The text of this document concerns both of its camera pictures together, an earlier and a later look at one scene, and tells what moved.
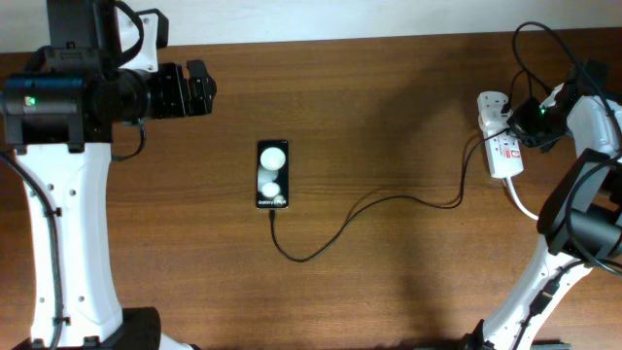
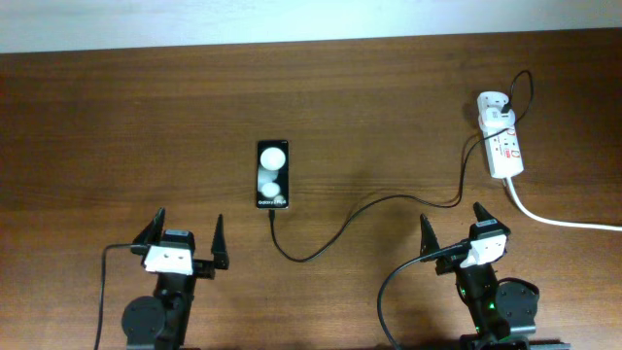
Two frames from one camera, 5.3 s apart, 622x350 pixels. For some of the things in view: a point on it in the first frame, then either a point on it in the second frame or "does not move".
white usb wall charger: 494,119 does not move
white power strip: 504,152 does not move
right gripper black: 515,126 → 430,240
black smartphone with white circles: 272,174 does not move
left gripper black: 178,104 → 206,266
